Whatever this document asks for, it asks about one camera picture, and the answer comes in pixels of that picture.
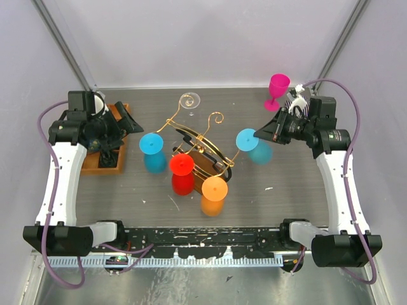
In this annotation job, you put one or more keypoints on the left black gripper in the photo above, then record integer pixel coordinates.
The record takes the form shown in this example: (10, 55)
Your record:
(126, 124)

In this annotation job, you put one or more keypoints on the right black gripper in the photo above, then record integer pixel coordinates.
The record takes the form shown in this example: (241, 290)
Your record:
(269, 131)

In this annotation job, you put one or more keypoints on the blue wine glass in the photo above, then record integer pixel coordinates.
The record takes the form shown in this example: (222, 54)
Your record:
(258, 150)
(151, 145)

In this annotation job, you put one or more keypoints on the pink wine glass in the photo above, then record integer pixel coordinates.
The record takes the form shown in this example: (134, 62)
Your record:
(278, 86)

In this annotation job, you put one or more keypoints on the clear champagne flute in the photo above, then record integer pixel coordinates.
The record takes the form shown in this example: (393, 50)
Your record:
(190, 101)

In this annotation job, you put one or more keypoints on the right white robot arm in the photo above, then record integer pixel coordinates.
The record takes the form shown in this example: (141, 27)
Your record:
(348, 242)

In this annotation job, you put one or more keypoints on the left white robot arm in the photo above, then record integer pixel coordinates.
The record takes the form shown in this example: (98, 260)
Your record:
(55, 231)

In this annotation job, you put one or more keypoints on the red wine glass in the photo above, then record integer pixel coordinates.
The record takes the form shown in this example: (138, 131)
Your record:
(181, 166)

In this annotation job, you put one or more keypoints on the orange wine glass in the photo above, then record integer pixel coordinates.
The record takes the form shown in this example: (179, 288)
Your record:
(214, 192)

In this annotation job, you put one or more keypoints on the green patterned rolled cloth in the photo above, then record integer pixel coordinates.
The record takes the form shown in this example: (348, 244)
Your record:
(96, 143)

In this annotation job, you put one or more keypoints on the dark patterned rolled cloth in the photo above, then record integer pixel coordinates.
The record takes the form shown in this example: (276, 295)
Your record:
(108, 159)

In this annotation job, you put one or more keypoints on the striped black white cloth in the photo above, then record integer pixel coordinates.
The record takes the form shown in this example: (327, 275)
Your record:
(297, 105)

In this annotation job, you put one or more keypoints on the wooden compartment tray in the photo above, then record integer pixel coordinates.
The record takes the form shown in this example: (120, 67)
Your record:
(91, 163)

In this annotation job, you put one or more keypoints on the gold wire glass rack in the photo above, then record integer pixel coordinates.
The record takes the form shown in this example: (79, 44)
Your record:
(208, 158)

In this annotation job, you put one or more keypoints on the black mounting base plate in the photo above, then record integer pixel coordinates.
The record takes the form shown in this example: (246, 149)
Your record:
(208, 242)

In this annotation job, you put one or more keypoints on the grey slotted cable duct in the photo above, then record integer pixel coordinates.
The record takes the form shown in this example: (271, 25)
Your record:
(121, 261)

